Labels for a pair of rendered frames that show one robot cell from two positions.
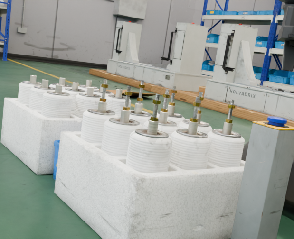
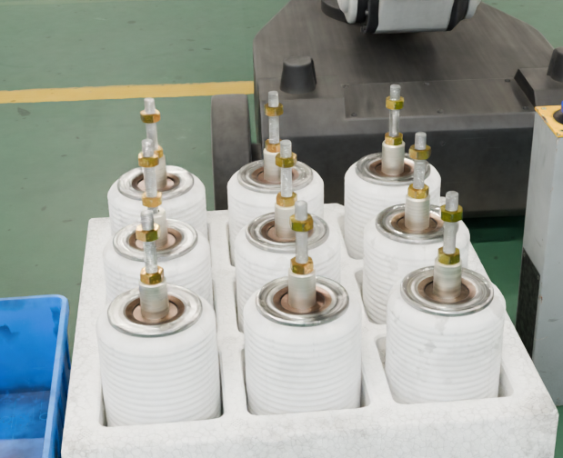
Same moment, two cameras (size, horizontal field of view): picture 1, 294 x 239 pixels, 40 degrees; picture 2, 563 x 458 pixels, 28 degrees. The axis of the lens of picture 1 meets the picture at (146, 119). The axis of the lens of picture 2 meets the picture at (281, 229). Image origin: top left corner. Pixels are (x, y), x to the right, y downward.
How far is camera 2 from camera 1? 0.97 m
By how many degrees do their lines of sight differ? 58
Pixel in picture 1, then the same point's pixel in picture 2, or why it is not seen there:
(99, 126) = (208, 354)
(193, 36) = not seen: outside the picture
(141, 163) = (488, 373)
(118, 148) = (352, 377)
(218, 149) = not seen: hidden behind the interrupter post
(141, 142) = (486, 329)
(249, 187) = not seen: outside the picture
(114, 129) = (339, 341)
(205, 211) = not seen: hidden behind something
